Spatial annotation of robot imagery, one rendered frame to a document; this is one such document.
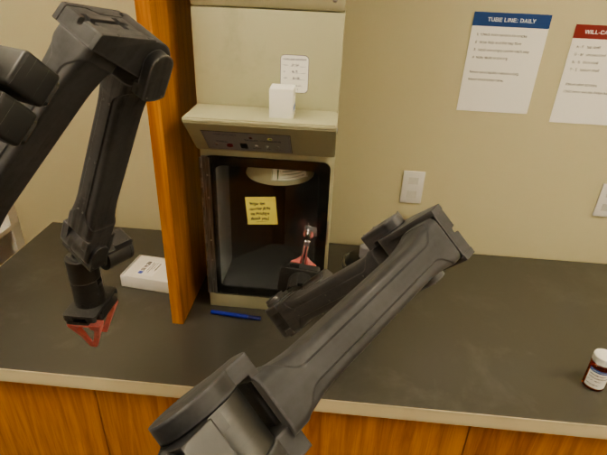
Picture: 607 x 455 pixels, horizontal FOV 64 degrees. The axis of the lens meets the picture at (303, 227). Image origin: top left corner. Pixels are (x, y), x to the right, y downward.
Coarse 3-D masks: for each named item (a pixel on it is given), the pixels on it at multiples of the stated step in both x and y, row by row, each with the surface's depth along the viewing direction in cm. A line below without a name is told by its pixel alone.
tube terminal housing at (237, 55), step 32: (192, 32) 102; (224, 32) 101; (256, 32) 101; (288, 32) 100; (320, 32) 100; (224, 64) 104; (256, 64) 104; (320, 64) 103; (224, 96) 108; (256, 96) 107; (320, 96) 106; (320, 160) 113
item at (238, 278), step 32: (224, 160) 114; (256, 160) 113; (288, 160) 113; (224, 192) 118; (256, 192) 117; (288, 192) 116; (320, 192) 116; (224, 224) 122; (288, 224) 120; (320, 224) 120; (224, 256) 127; (256, 256) 126; (288, 256) 125; (320, 256) 124; (224, 288) 132; (256, 288) 131
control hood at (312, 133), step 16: (192, 112) 102; (208, 112) 102; (224, 112) 103; (240, 112) 103; (256, 112) 104; (304, 112) 105; (320, 112) 106; (336, 112) 106; (192, 128) 102; (208, 128) 101; (224, 128) 101; (240, 128) 100; (256, 128) 99; (272, 128) 99; (288, 128) 98; (304, 128) 98; (320, 128) 97; (336, 128) 97; (304, 144) 105; (320, 144) 104
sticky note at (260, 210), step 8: (248, 200) 118; (256, 200) 118; (264, 200) 118; (272, 200) 118; (248, 208) 119; (256, 208) 119; (264, 208) 119; (272, 208) 119; (248, 216) 120; (256, 216) 120; (264, 216) 120; (272, 216) 120; (248, 224) 121; (256, 224) 121; (264, 224) 121; (272, 224) 121
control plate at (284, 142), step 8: (208, 136) 105; (216, 136) 104; (224, 136) 104; (232, 136) 104; (240, 136) 103; (248, 136) 103; (256, 136) 103; (264, 136) 102; (272, 136) 102; (280, 136) 102; (288, 136) 101; (208, 144) 109; (224, 144) 108; (248, 144) 107; (256, 144) 106; (264, 144) 106; (272, 144) 106; (280, 144) 105; (288, 144) 105; (272, 152) 109; (280, 152) 109; (288, 152) 109
